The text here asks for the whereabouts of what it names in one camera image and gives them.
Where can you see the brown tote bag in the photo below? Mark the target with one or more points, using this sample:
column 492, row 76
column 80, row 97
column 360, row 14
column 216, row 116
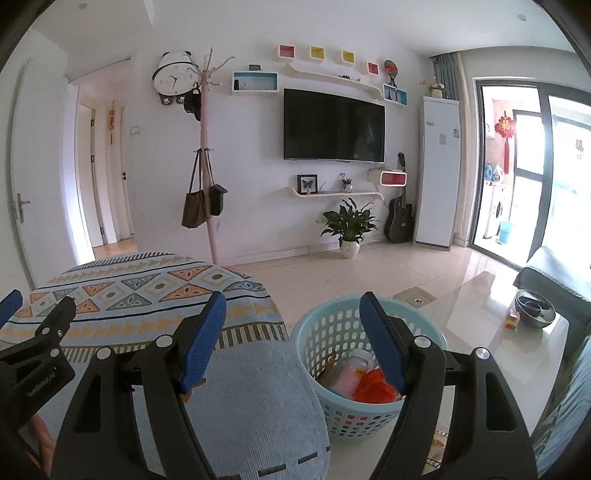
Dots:
column 194, row 210

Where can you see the light blue plastic basket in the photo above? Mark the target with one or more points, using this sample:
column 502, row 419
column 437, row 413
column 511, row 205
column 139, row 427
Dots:
column 318, row 332

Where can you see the wide blue wall box shelf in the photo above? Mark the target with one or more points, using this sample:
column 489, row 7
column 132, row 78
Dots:
column 255, row 83

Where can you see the small pen holder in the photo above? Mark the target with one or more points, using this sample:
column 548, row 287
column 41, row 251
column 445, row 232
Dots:
column 347, row 184

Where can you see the grey sofa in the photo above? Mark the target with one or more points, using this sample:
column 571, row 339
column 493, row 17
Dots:
column 554, row 272

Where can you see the dark acoustic guitar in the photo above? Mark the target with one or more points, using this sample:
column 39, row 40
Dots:
column 399, row 221

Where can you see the blue bucket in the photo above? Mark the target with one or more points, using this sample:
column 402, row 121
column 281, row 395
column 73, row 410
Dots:
column 505, row 233

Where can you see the white wavy upper wall shelf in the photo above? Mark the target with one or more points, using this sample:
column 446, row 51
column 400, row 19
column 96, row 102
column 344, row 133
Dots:
column 332, row 77

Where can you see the grey blue cushion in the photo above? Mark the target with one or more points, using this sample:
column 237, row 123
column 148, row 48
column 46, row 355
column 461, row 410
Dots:
column 258, row 406

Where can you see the panda wall clock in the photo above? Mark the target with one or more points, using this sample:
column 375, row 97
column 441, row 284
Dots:
column 171, row 78

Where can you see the yellow wall cube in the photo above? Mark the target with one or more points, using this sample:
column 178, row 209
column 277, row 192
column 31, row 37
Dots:
column 317, row 52
column 348, row 56

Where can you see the long white curved wall shelf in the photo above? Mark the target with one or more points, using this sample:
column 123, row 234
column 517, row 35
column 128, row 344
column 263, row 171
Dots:
column 337, row 194

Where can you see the black picture frame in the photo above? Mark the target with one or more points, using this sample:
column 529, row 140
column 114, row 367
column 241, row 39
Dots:
column 307, row 183

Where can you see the patterned blanket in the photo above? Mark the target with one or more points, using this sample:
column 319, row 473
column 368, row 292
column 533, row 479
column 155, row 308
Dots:
column 138, row 290

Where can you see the small dark shoulder bag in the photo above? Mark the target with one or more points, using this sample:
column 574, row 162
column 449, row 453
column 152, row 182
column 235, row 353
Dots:
column 217, row 198

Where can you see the blue grey cloth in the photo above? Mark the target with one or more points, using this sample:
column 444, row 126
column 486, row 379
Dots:
column 568, row 406

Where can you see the hanging orange hallway ornament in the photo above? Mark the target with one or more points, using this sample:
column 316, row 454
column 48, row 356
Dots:
column 111, row 122

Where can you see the dark framed sliding glass door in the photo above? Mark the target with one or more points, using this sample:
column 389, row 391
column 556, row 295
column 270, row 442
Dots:
column 551, row 138

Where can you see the round decorative fan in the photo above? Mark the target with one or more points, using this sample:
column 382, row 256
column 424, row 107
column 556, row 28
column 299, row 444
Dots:
column 391, row 69

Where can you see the grey blue curtain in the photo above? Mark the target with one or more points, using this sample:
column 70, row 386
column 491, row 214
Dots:
column 445, row 74

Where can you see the detergent bottle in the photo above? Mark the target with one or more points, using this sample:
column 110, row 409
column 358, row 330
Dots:
column 489, row 173
column 498, row 174

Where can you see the red wall cube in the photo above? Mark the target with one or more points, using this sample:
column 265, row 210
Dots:
column 373, row 67

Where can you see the red and white wall box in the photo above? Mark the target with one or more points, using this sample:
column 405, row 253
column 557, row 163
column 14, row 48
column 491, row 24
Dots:
column 392, row 178

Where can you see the pink wall cube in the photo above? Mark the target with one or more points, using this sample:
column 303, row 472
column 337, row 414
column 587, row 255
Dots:
column 286, row 51

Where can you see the white washing machine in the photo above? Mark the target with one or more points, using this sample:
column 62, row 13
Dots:
column 495, row 210

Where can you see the flower vase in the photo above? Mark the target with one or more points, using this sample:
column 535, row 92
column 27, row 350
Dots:
column 436, row 90

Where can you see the metal bowl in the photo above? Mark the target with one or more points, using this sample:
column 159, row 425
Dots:
column 535, row 309

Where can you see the white packet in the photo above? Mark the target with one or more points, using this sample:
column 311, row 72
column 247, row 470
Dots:
column 360, row 360

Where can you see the tan floor drain plate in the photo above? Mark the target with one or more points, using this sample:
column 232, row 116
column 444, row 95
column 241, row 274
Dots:
column 414, row 297

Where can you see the pink packet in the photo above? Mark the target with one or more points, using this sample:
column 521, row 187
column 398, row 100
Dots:
column 346, row 383

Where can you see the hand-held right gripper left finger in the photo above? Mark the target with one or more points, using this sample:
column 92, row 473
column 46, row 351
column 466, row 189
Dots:
column 203, row 341

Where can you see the orange plastic bag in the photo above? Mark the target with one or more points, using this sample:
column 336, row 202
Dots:
column 376, row 387

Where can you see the small blue wall box shelf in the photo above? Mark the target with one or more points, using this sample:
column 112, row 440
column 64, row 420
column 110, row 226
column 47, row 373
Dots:
column 395, row 94

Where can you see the red knot wall ornament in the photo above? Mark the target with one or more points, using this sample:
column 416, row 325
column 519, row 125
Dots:
column 505, row 127

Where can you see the small orange box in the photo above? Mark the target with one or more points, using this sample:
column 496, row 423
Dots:
column 512, row 319

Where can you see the white door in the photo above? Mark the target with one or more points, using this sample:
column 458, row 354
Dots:
column 46, row 184

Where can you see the potted green plant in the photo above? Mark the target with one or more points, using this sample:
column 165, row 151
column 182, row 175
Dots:
column 348, row 221

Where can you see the white tall cabinet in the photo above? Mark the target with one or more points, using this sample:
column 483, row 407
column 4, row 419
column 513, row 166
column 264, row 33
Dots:
column 436, row 175

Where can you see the orange snack packet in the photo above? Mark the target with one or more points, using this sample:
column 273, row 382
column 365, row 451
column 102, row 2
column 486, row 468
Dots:
column 438, row 445

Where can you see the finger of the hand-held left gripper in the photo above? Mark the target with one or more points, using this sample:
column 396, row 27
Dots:
column 57, row 323
column 10, row 307

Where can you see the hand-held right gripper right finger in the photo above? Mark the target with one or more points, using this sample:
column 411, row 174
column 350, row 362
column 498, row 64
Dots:
column 382, row 341

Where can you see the black wall television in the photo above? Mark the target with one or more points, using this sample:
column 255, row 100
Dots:
column 332, row 124

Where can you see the pink coat rack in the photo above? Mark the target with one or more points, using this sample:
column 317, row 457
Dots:
column 206, row 184

